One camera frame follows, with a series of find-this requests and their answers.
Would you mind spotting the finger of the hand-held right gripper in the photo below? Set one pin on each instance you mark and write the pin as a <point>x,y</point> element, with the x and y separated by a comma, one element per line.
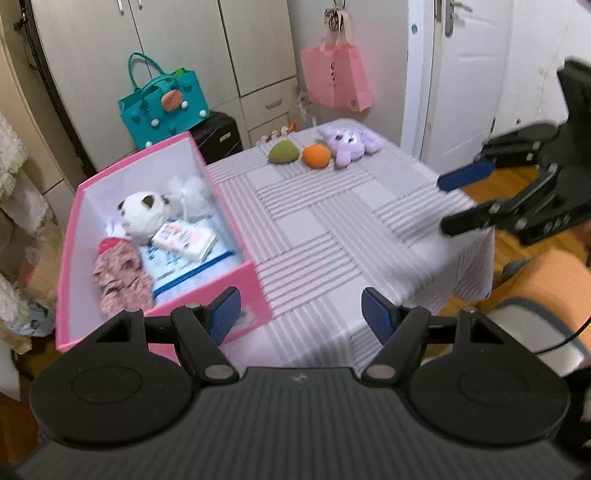
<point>464,177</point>
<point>475,217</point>

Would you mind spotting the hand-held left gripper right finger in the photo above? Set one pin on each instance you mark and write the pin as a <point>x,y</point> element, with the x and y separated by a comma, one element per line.
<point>376,313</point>

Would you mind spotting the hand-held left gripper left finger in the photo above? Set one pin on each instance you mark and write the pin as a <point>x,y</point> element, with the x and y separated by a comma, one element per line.
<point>226,314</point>

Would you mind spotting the pink storage box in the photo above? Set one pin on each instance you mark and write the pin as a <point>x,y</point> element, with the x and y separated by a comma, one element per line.
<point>249,281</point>

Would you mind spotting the blue wet wipes packet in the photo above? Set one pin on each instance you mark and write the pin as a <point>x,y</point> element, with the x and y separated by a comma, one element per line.
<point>184,273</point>

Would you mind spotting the white pink tissue packet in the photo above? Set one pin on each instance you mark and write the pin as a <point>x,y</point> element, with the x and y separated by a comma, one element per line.
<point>184,237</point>

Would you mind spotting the pink floral cloth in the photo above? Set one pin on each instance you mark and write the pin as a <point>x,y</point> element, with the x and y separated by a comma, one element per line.
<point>122,277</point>

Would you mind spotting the white mesh bath sponge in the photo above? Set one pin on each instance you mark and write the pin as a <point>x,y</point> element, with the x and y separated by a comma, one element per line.
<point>189,194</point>

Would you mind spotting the person's orange clothing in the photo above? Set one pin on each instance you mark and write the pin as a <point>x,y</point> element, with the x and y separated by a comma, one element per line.
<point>540,281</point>

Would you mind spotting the striped tablecloth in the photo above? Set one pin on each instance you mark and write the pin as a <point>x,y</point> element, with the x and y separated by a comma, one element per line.
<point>323,230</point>

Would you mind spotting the white door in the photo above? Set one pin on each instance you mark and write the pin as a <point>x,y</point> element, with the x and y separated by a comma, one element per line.
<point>457,78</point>

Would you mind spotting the purple plush toy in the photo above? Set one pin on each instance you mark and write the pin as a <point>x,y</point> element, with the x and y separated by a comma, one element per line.
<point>348,143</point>

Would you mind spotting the white grey-edged cloth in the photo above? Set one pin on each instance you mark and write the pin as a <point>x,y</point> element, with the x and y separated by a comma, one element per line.
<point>531,337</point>

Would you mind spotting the white panda plush toy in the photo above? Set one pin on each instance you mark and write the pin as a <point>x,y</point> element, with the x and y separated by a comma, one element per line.
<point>138,214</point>

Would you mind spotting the orange plush ball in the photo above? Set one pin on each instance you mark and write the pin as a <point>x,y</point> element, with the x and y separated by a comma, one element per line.
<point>316,156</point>

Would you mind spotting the pink paper shopping bag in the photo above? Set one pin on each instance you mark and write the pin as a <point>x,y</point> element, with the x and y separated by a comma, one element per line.
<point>337,76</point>

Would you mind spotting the green plush pear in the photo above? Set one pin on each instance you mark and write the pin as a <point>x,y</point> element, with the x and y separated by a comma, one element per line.
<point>283,152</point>

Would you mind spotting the black suitcase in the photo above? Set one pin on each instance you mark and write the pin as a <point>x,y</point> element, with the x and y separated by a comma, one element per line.
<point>217,136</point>

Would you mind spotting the brown hair clip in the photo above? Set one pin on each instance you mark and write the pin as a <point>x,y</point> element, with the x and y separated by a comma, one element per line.
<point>279,134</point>

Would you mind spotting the teal felt handbag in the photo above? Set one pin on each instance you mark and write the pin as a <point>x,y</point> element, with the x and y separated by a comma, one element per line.
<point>161,115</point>

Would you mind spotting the white fluffy cloth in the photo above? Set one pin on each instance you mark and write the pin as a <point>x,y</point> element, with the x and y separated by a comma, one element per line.
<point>9,154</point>

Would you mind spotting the beige wardrobe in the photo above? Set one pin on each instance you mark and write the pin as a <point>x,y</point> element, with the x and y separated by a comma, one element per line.
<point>184,41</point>

